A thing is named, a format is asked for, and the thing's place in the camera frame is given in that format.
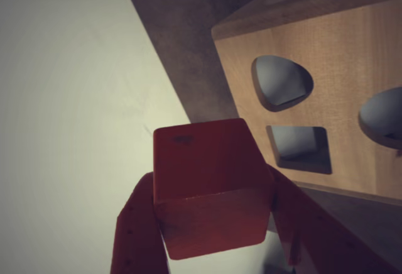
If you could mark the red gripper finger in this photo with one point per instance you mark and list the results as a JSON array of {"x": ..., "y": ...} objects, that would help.
[
  {"x": 320, "y": 239},
  {"x": 135, "y": 230}
]

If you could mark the wooden shape sorter box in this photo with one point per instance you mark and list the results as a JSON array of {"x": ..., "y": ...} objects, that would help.
[{"x": 339, "y": 51}]

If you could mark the red wooden cube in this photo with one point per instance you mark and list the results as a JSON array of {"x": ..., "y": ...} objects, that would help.
[{"x": 207, "y": 176}]

